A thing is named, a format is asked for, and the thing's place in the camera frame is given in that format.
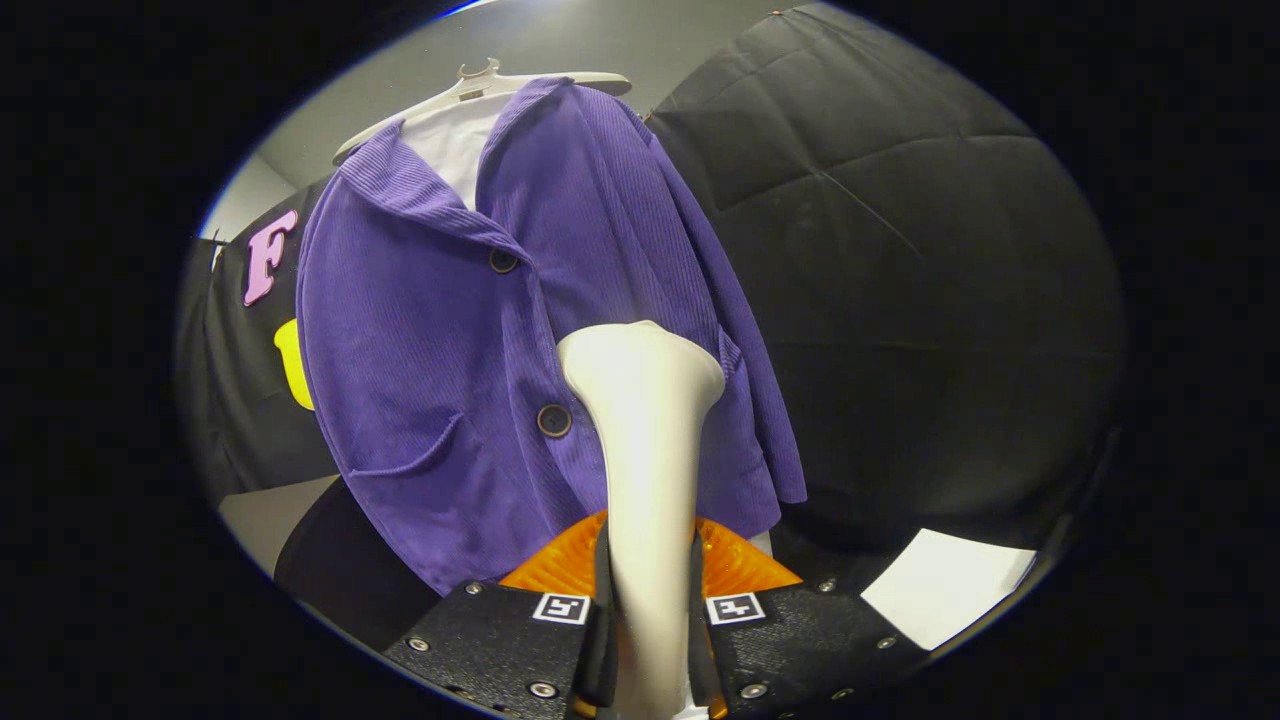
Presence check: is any grey cabinet with dark top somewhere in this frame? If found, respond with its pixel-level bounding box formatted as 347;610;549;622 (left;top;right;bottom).
218;475;341;579

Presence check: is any black backdrop cloth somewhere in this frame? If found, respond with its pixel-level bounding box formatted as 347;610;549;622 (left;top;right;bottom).
205;180;346;496

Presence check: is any purple corduroy jacket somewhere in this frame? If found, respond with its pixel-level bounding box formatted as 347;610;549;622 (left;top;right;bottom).
296;78;808;597

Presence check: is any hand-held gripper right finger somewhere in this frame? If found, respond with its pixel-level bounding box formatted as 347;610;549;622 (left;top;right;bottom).
690;516;931;719

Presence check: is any black quilted cloth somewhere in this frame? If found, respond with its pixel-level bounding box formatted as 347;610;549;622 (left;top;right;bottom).
645;5;1126;561

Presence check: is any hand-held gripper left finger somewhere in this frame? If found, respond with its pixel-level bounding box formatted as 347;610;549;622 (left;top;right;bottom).
383;510;613;720

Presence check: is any white floor sheet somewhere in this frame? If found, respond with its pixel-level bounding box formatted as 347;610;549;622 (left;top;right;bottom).
862;528;1038;651

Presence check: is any white plastic clothes hanger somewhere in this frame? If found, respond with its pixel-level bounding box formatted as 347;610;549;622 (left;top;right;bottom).
333;58;633;166

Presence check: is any white garment steamer head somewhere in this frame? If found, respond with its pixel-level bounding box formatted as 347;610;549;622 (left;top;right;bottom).
557;321;726;720

